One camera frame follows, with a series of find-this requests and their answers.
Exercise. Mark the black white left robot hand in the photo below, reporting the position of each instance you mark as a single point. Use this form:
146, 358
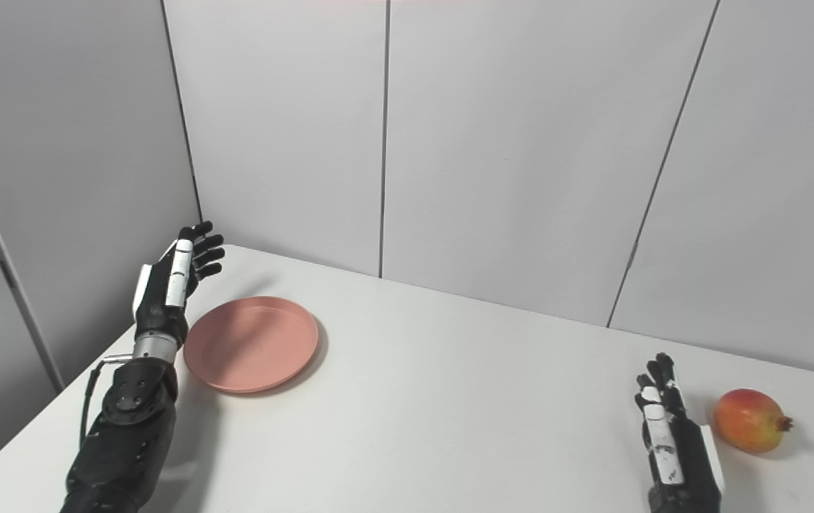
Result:
157, 299

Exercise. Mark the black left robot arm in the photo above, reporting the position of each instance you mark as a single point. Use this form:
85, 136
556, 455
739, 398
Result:
125, 434

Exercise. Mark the pink round plate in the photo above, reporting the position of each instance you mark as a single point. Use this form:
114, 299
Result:
250, 345

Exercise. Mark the red yellow pomegranate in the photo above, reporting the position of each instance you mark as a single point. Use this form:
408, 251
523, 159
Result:
749, 422

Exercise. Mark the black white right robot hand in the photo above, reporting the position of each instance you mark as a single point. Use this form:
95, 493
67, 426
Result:
692, 463

